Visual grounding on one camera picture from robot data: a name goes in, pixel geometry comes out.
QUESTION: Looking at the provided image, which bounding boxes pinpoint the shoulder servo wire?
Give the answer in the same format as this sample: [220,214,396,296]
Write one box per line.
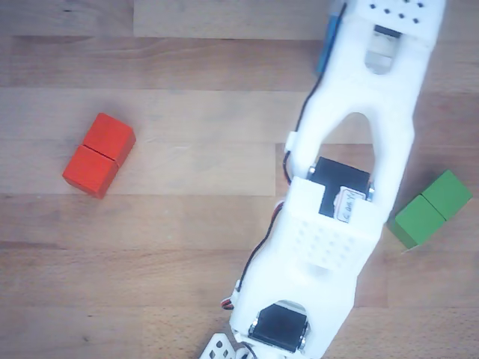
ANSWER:
[221,200,286,311]

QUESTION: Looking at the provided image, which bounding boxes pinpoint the forearm servo wire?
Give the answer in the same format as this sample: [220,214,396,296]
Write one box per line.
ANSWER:
[282,73,331,188]

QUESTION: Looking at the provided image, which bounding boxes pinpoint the long blue block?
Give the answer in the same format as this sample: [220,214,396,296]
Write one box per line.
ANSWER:
[316,2,347,76]

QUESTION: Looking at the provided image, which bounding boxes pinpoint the long red block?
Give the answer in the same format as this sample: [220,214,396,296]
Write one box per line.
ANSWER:
[61,112,137,200]

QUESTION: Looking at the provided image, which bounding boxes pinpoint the long green block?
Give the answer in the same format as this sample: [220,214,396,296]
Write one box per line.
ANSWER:
[385,169,474,250]

